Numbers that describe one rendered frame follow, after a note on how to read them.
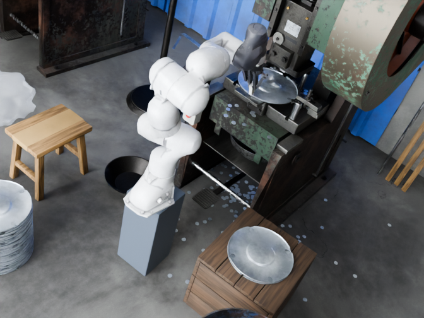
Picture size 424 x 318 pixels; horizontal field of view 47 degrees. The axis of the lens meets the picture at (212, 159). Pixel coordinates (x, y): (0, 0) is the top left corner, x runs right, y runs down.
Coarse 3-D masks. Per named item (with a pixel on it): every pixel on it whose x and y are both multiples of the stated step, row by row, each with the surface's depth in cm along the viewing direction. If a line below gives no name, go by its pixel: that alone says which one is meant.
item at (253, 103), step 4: (236, 88) 219; (240, 88) 220; (236, 92) 218; (240, 92) 218; (244, 92) 218; (240, 96) 217; (244, 96) 216; (248, 96) 217; (248, 100) 216; (252, 100) 215; (256, 100) 216; (260, 100) 216; (248, 104) 231; (252, 104) 231; (256, 104) 213; (260, 104) 214; (264, 104) 226; (268, 104) 228; (252, 108) 232; (256, 108) 230; (260, 108) 229; (264, 108) 228; (256, 112) 231; (260, 112) 229; (264, 112) 230
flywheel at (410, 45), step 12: (420, 12) 176; (408, 24) 180; (420, 24) 177; (408, 36) 208; (420, 36) 180; (396, 48) 204; (408, 48) 211; (396, 60) 209; (408, 60) 216; (396, 72) 211
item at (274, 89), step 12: (240, 72) 229; (264, 72) 235; (276, 72) 237; (240, 84) 222; (264, 84) 226; (276, 84) 228; (288, 84) 232; (252, 96) 217; (264, 96) 219; (276, 96) 222; (288, 96) 224
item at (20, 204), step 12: (0, 180) 212; (0, 192) 208; (12, 192) 209; (24, 192) 211; (0, 204) 203; (12, 204) 205; (24, 204) 206; (0, 216) 199; (12, 216) 200; (24, 216) 202; (0, 228) 195
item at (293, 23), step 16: (288, 0) 207; (304, 0) 207; (288, 16) 210; (304, 16) 205; (288, 32) 213; (304, 32) 208; (272, 48) 222; (288, 48) 216; (288, 64) 218; (304, 64) 226
